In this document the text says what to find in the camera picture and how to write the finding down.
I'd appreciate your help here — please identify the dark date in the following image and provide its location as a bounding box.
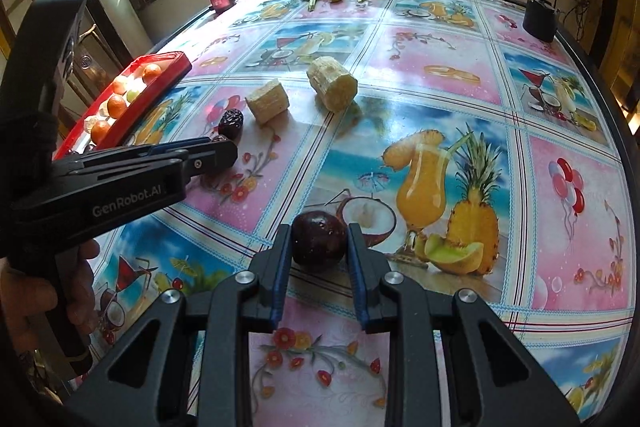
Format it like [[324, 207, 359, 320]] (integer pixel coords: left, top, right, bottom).
[[217, 108, 244, 141]]

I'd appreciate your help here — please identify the green grape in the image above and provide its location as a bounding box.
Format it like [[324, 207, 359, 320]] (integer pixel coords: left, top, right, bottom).
[[126, 90, 140, 103]]

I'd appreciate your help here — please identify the large orange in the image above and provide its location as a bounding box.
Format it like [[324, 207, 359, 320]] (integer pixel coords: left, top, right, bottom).
[[107, 94, 128, 119]]

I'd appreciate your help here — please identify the large dark plum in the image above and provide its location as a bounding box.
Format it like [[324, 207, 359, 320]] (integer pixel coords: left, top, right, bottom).
[[291, 210, 348, 273]]

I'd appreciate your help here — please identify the left hand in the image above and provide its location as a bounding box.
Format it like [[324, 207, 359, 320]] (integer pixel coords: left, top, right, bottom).
[[1, 239, 100, 355]]

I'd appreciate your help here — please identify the sugarcane piece near dates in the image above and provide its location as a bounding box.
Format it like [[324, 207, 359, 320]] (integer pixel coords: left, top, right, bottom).
[[245, 79, 290, 126]]

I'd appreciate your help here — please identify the red white tray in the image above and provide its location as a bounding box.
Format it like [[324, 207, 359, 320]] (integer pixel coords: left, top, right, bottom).
[[54, 52, 194, 159]]

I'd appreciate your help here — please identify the wooden chair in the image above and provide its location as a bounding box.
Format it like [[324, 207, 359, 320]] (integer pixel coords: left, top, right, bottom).
[[73, 24, 119, 100]]

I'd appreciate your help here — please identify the long sugarcane piece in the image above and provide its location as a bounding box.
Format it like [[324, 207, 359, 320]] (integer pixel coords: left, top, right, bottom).
[[307, 56, 358, 113]]

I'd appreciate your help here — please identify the black small container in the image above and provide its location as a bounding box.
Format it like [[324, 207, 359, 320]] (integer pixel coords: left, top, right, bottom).
[[523, 0, 558, 43]]

